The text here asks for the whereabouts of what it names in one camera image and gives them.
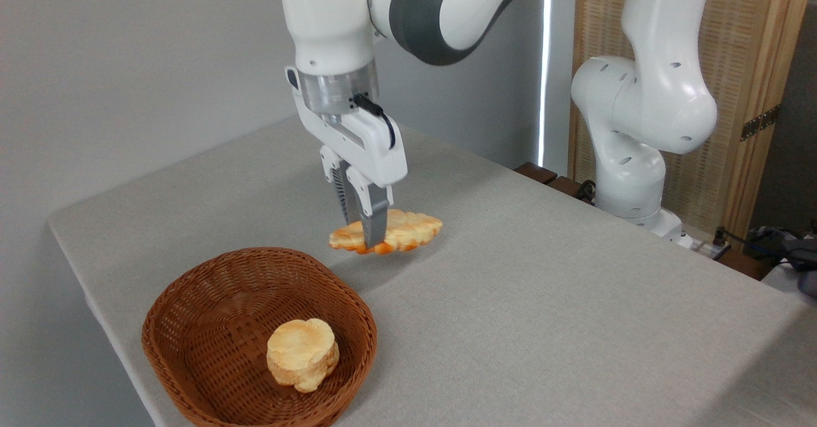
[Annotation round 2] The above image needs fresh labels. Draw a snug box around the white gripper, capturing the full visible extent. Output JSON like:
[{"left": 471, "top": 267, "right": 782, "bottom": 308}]
[{"left": 292, "top": 86, "right": 409, "bottom": 250}]

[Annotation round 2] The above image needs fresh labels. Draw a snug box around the long golden bread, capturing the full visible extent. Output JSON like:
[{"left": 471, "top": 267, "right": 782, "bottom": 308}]
[{"left": 329, "top": 209, "right": 444, "bottom": 255}]

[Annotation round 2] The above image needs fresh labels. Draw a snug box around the round golden bread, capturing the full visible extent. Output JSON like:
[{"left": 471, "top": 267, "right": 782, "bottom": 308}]
[{"left": 266, "top": 318, "right": 340, "bottom": 394}]

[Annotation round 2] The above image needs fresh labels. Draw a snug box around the brown wicker basket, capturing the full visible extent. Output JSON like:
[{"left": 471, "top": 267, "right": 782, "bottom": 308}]
[{"left": 142, "top": 247, "right": 378, "bottom": 427}]

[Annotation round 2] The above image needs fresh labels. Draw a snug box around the dark wooden slat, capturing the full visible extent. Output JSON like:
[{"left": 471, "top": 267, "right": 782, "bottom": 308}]
[
  {"left": 514, "top": 162, "right": 558, "bottom": 185},
  {"left": 548, "top": 176, "right": 596, "bottom": 206}
]

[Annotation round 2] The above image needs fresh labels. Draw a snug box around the white power strip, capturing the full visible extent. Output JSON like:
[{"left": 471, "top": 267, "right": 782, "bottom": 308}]
[{"left": 677, "top": 232, "right": 730, "bottom": 260}]

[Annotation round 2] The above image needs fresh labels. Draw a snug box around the metal screen hinge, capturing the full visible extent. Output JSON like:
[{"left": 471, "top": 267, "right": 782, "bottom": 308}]
[{"left": 740, "top": 105, "right": 781, "bottom": 142}]

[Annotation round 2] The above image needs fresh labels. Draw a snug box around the wooden rattan folding screen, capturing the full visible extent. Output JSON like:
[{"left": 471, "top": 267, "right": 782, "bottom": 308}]
[{"left": 568, "top": 0, "right": 815, "bottom": 243}]

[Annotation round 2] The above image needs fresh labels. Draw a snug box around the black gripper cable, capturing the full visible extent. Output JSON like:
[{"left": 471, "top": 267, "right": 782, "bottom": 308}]
[{"left": 352, "top": 93, "right": 397, "bottom": 150}]

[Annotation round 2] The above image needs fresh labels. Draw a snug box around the black power cable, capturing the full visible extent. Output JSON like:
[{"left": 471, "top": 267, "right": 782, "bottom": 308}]
[{"left": 714, "top": 226, "right": 792, "bottom": 265}]

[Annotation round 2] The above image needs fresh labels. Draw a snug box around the grey device with cables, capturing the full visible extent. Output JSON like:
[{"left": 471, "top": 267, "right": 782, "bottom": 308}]
[{"left": 750, "top": 226, "right": 817, "bottom": 298}]

